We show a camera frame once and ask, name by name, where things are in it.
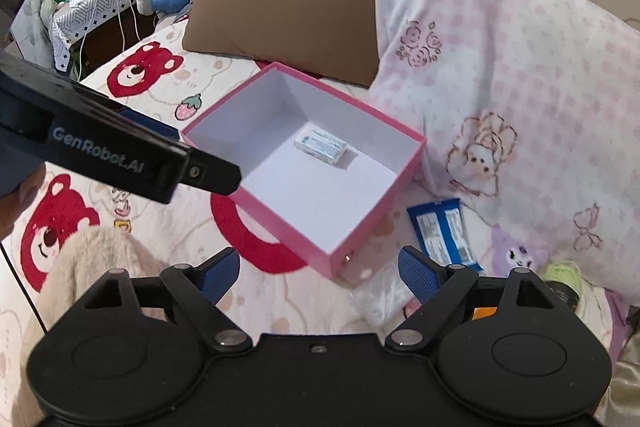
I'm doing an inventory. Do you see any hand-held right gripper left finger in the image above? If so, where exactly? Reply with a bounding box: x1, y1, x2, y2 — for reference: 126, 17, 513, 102
80, 248, 254, 355

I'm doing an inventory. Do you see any person's left hand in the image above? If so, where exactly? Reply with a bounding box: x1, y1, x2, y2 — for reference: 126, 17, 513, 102
0, 164, 49, 239

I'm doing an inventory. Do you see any beige fluffy cloth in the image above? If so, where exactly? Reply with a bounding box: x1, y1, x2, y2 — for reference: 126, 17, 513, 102
17, 227, 172, 427

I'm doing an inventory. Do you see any pink cardboard box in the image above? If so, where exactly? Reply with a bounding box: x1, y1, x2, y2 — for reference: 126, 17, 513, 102
180, 62, 427, 281

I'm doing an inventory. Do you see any white charging cable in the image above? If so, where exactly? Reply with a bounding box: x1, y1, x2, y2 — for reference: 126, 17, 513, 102
75, 0, 142, 80

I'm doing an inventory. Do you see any green yarn skein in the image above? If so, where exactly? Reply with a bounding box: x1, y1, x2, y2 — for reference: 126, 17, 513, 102
542, 259, 586, 313

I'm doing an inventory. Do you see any desk with patterned cloth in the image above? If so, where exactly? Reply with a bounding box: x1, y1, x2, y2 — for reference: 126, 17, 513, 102
52, 0, 157, 70

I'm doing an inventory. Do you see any purple plush toy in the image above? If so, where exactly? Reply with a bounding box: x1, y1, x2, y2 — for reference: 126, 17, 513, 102
490, 224, 544, 276

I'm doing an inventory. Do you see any blue foil packet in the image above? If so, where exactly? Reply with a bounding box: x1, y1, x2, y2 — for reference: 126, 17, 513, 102
406, 198, 484, 273

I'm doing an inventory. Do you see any pink checked fleece blanket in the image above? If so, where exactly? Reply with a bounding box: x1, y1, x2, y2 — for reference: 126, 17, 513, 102
367, 0, 640, 294

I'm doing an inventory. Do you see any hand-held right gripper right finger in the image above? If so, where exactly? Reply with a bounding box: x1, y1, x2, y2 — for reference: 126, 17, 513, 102
384, 246, 563, 352

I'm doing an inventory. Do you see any gold satin curtain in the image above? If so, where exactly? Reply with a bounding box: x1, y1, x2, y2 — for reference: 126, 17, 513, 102
595, 347, 640, 427

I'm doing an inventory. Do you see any clear plastic bag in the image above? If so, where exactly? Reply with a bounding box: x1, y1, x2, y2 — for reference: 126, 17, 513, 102
350, 264, 422, 326

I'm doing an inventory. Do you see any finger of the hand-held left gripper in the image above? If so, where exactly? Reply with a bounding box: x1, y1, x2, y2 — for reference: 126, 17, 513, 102
119, 107, 182, 140
172, 148, 244, 196

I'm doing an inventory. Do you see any small white printed carton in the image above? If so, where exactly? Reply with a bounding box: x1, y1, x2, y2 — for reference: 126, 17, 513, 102
294, 127, 351, 166

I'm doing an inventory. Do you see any brown pillow with cloud patch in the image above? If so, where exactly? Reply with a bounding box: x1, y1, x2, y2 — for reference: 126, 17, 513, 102
181, 0, 456, 88

